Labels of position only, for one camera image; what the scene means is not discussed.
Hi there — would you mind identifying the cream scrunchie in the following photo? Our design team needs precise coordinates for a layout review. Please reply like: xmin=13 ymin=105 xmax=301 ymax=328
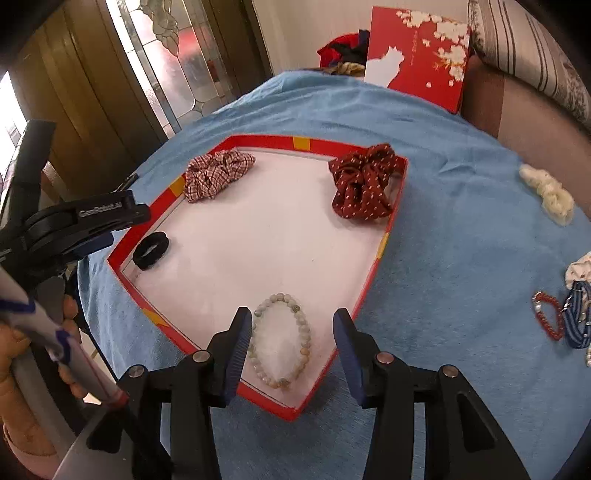
xmin=519 ymin=164 xmax=575 ymax=227

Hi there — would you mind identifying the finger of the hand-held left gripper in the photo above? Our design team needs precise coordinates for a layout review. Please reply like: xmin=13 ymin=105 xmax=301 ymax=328
xmin=28 ymin=232 xmax=115 ymax=278
xmin=25 ymin=189 xmax=151 ymax=246

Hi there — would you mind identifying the red bead bracelet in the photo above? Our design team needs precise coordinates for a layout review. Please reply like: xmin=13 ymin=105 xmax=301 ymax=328
xmin=531 ymin=291 xmax=566 ymax=341

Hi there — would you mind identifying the person's left hand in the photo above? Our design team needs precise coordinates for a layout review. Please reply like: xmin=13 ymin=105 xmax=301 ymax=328
xmin=0 ymin=294 xmax=89 ymax=459

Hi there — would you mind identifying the blue striped watch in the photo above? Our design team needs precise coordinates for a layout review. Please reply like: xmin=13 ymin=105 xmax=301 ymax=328
xmin=561 ymin=281 xmax=591 ymax=349

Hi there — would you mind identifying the blue blanket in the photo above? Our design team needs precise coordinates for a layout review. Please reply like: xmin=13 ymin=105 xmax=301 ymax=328
xmin=76 ymin=69 xmax=591 ymax=480

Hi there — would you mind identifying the red plaid scrunchie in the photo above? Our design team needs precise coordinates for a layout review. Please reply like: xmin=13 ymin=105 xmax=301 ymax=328
xmin=183 ymin=148 xmax=256 ymax=204

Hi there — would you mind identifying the white patterned cable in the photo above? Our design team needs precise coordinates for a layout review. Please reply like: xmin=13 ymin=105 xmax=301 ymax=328
xmin=0 ymin=267 xmax=130 ymax=409

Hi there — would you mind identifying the white floral scrunchie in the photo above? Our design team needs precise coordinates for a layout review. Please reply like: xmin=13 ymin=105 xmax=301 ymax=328
xmin=566 ymin=251 xmax=591 ymax=283

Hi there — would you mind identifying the pile of clothes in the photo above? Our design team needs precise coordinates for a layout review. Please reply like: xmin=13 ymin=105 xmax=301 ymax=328
xmin=318 ymin=30 xmax=372 ymax=77

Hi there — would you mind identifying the brown sofa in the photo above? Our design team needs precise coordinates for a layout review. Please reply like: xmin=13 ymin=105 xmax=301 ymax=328
xmin=462 ymin=55 xmax=591 ymax=185

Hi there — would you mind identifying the red floral gift box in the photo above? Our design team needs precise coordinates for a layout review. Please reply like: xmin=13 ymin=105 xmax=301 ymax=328
xmin=364 ymin=6 xmax=472 ymax=115

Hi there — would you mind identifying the wooden door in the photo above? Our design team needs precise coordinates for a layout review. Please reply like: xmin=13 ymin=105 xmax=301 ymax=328
xmin=9 ymin=0 xmax=169 ymax=199

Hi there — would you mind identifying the small black hair tie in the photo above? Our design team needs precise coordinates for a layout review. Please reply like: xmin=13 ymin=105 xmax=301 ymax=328
xmin=133 ymin=232 xmax=171 ymax=271

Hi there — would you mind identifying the red box tray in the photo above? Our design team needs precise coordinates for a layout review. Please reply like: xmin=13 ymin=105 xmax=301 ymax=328
xmin=107 ymin=135 xmax=409 ymax=423

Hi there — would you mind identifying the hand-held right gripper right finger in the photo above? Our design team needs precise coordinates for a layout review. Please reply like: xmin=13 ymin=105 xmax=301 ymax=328
xmin=332 ymin=308 xmax=532 ymax=480

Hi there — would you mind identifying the striped pillow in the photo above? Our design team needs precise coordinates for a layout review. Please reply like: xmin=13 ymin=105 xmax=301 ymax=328
xmin=468 ymin=0 xmax=591 ymax=134

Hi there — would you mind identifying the pale bead bracelet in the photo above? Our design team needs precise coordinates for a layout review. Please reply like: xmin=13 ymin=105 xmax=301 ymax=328
xmin=247 ymin=293 xmax=312 ymax=389

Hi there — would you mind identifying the dark red dotted scrunchie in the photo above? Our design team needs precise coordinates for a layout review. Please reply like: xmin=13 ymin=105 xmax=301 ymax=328
xmin=329 ymin=144 xmax=407 ymax=220

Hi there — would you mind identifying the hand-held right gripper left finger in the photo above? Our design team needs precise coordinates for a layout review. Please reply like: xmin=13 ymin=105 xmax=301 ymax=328
xmin=85 ymin=307 xmax=253 ymax=480

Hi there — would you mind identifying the leaded glass door panel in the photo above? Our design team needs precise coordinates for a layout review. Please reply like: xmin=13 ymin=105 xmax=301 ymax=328
xmin=106 ymin=0 xmax=243 ymax=134

